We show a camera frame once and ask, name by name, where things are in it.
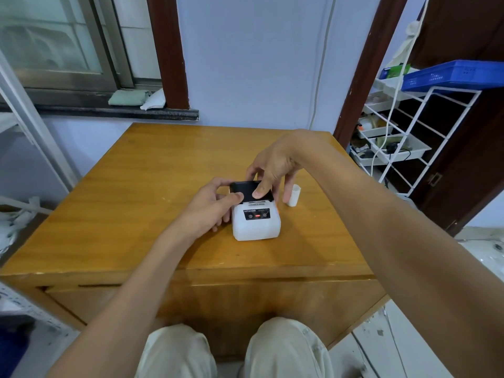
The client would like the white metal frame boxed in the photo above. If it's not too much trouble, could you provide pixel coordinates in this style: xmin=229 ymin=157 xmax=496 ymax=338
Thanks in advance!
xmin=0 ymin=51 xmax=79 ymax=192

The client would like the brown wooden door frame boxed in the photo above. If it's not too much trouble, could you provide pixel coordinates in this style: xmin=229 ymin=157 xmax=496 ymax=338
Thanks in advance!
xmin=333 ymin=0 xmax=410 ymax=149

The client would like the brown wooden window post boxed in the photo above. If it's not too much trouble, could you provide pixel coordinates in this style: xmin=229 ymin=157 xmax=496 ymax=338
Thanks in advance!
xmin=146 ymin=0 xmax=191 ymax=111

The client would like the person's left forearm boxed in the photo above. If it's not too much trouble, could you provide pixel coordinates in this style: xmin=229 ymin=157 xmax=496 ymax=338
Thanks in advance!
xmin=46 ymin=225 xmax=197 ymax=378

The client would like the large white rack tray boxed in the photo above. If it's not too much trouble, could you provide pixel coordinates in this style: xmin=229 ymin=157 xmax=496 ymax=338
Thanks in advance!
xmin=350 ymin=134 xmax=432 ymax=167

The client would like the blue plastic basket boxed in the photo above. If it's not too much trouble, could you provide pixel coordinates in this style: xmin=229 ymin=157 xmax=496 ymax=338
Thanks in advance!
xmin=401 ymin=60 xmax=504 ymax=93

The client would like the green small box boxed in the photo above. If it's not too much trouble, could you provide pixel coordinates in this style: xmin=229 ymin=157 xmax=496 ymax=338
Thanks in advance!
xmin=380 ymin=64 xmax=412 ymax=80

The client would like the white plastic bag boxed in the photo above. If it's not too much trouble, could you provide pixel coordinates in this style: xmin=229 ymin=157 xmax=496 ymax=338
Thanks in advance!
xmin=0 ymin=196 xmax=53 ymax=257

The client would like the white crumpled cloth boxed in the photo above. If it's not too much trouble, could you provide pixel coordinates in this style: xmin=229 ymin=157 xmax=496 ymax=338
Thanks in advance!
xmin=140 ymin=88 xmax=167 ymax=111

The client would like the person's left leg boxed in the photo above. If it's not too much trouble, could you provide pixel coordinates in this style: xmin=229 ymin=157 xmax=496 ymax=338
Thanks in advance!
xmin=135 ymin=324 xmax=218 ymax=378

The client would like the white mini printer black lid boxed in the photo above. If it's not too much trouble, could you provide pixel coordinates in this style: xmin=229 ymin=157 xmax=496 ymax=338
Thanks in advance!
xmin=229 ymin=181 xmax=282 ymax=242

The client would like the white wall cable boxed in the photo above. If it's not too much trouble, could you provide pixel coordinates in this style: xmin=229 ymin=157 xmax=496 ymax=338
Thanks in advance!
xmin=308 ymin=0 xmax=338 ymax=130

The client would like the metal framed glass window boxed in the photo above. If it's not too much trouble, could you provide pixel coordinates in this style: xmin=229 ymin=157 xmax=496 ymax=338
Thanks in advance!
xmin=0 ymin=0 xmax=162 ymax=93

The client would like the brown wooden door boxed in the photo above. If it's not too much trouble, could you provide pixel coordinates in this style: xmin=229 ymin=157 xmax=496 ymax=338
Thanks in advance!
xmin=407 ymin=0 xmax=504 ymax=237

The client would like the small white rack tray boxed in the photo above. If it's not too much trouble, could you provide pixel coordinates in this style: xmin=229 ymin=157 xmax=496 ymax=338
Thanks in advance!
xmin=357 ymin=115 xmax=399 ymax=139

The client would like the white wire shelf rack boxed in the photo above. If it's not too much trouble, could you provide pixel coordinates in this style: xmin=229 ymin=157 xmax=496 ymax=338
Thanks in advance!
xmin=350 ymin=67 xmax=482 ymax=198

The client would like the dark stone window sill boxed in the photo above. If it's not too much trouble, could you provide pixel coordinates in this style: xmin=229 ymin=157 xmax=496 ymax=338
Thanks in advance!
xmin=0 ymin=88 xmax=199 ymax=122

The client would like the green folded cloth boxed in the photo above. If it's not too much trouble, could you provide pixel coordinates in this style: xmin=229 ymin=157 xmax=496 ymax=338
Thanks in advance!
xmin=108 ymin=90 xmax=151 ymax=107

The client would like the wooden desk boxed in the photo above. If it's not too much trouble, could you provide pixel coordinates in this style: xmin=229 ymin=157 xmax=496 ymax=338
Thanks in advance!
xmin=0 ymin=122 xmax=390 ymax=359

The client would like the person's right forearm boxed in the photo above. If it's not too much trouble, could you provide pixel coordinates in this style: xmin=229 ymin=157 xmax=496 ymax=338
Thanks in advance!
xmin=301 ymin=130 xmax=504 ymax=378

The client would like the person's left hand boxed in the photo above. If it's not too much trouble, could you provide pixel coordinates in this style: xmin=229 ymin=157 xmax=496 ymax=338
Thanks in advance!
xmin=170 ymin=178 xmax=245 ymax=242

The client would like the person's right leg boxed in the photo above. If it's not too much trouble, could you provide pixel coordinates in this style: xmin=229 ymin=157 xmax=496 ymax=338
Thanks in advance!
xmin=243 ymin=317 xmax=335 ymax=378

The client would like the person's leg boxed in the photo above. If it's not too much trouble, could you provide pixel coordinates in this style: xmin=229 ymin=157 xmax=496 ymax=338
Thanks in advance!
xmin=135 ymin=324 xmax=218 ymax=378
xmin=243 ymin=317 xmax=335 ymax=378

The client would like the person's right hand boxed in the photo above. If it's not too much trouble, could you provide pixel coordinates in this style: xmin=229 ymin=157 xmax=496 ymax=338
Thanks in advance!
xmin=246 ymin=130 xmax=316 ymax=206

